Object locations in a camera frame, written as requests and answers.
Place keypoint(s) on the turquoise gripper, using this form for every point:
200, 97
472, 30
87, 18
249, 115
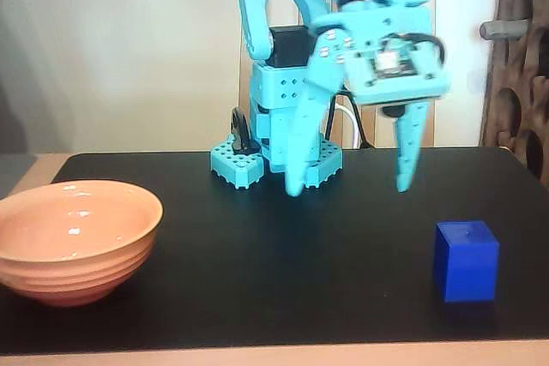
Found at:
343, 23

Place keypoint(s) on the blue cube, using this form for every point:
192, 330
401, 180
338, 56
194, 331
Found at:
467, 267

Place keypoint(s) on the turquoise robot arm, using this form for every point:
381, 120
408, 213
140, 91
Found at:
261, 19

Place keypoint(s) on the turquoise perforated robot base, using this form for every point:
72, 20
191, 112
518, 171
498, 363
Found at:
231, 164

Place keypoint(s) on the orange bowl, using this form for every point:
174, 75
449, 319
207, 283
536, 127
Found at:
86, 280

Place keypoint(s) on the cream vertical slat screen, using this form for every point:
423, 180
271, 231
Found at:
431, 126

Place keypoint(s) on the black table clamp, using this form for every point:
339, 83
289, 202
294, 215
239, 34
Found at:
242, 134

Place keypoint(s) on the brown perforated panel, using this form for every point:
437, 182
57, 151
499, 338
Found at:
502, 66

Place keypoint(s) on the black table mat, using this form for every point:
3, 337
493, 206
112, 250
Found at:
300, 289

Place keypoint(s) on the grey cylindrical peg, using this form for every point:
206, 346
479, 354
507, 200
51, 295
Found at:
506, 28

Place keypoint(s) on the turquoise wrist camera box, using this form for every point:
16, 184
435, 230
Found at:
399, 83

